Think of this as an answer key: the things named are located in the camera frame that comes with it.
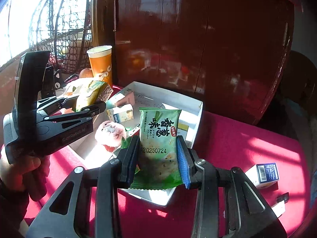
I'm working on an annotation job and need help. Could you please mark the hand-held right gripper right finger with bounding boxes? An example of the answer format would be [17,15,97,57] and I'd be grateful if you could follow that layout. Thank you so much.
[176,135,289,238]

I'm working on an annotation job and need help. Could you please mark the small plush toy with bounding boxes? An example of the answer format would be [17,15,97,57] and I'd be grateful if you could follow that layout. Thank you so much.
[95,121,127,152]

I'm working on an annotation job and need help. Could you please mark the yellow snack packet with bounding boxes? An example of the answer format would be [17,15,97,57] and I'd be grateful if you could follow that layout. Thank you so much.
[75,81,111,112]

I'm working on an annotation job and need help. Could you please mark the black cat print bag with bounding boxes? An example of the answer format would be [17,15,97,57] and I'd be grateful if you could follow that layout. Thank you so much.
[41,66,63,97]

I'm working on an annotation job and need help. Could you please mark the small teal white carton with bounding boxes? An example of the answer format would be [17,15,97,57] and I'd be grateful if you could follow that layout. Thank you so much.
[107,104,134,124]

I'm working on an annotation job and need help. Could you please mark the red-brown wooden cabinet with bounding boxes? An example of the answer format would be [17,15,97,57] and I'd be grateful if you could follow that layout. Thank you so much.
[92,0,295,126]

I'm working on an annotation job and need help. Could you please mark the wicker hanging chair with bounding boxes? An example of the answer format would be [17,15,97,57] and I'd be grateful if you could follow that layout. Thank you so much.
[28,0,93,75]

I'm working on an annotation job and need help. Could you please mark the white cardboard box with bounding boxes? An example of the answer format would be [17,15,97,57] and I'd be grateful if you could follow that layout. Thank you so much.
[67,81,203,206]

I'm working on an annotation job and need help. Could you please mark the dark wooden headboard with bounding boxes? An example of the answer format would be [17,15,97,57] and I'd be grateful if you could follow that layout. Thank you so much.
[280,51,317,107]

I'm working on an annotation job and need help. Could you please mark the small black box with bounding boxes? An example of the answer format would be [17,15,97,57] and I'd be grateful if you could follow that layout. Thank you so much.
[270,192,290,219]

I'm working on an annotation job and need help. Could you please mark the person's left hand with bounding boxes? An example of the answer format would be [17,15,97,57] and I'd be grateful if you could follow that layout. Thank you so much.
[0,151,51,201]

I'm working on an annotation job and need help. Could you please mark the person's left forearm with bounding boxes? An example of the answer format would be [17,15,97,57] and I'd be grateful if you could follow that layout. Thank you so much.
[0,178,32,238]

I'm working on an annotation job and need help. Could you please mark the blue white medicine box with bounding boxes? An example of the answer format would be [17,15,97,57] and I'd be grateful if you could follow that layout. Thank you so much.
[245,163,280,189]

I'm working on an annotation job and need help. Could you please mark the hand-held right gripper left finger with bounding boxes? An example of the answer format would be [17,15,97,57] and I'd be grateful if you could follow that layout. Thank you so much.
[26,135,141,238]

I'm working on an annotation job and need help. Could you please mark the green cracker packet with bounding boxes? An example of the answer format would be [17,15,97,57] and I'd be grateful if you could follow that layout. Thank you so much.
[130,107,184,190]

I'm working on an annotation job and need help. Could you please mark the pink white carton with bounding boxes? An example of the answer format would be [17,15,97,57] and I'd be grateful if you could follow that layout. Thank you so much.
[108,91,135,108]

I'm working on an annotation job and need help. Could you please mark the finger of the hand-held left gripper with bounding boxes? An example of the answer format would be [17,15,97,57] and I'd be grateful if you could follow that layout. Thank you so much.
[39,101,107,129]
[37,95,81,114]

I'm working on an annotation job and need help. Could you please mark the white plastic bag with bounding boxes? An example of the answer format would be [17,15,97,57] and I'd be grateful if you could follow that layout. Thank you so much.
[59,78,82,97]

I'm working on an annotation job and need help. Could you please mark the magenta tablecloth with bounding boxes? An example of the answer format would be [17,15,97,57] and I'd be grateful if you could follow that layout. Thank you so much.
[0,87,312,238]

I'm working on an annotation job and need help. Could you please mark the orange paper cup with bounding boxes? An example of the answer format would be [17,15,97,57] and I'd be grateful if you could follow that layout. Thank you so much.
[87,45,113,86]

